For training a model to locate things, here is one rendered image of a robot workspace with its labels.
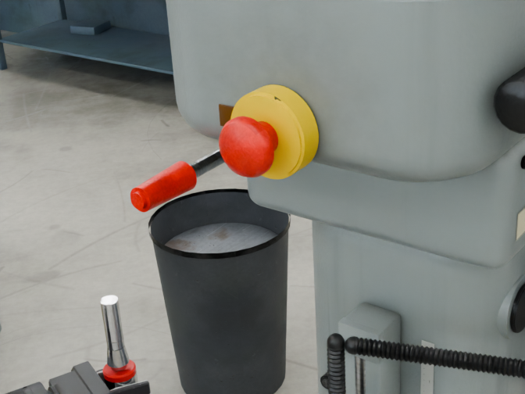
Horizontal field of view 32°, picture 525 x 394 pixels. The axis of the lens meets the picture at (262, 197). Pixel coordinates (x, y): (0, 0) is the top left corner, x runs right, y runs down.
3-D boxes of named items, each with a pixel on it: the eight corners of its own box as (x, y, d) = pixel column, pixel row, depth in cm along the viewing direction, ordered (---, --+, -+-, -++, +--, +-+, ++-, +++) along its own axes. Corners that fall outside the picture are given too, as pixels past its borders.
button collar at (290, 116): (304, 188, 59) (301, 100, 56) (231, 170, 62) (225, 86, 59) (321, 177, 60) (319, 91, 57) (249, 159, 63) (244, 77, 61)
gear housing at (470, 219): (505, 282, 66) (514, 155, 62) (241, 207, 80) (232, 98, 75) (644, 132, 90) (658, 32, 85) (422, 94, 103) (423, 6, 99)
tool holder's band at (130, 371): (100, 383, 128) (99, 377, 128) (106, 363, 132) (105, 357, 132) (133, 382, 128) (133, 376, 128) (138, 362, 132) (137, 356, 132)
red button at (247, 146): (263, 188, 57) (259, 128, 55) (213, 175, 59) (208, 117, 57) (294, 170, 59) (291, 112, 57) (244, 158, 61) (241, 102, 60)
